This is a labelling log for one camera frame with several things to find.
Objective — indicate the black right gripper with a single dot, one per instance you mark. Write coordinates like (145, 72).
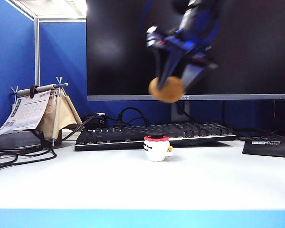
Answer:
(185, 48)

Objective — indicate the brown fuzzy kiwi fruit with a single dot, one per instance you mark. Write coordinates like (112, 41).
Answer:
(171, 93)

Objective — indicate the black flat device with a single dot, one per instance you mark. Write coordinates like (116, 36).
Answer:
(14, 141)

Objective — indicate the grey monitor stand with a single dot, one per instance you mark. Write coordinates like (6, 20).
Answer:
(178, 111)

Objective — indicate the large black computer monitor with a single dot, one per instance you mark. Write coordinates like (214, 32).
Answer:
(247, 47)

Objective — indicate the small white toy cup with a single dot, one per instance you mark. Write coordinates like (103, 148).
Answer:
(156, 152)

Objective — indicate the black mechanical keyboard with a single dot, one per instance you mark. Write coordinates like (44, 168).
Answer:
(109, 137)

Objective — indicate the black power adapter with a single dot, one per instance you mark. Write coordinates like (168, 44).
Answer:
(95, 122)

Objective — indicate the black mouse pad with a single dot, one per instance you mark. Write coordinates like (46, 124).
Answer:
(270, 150)

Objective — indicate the beige tent-shaped desk calendar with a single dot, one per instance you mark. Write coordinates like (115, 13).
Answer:
(61, 114)

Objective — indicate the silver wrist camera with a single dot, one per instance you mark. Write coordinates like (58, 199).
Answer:
(152, 33)

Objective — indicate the aluminium partition post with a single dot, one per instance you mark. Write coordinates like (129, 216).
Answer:
(37, 52)

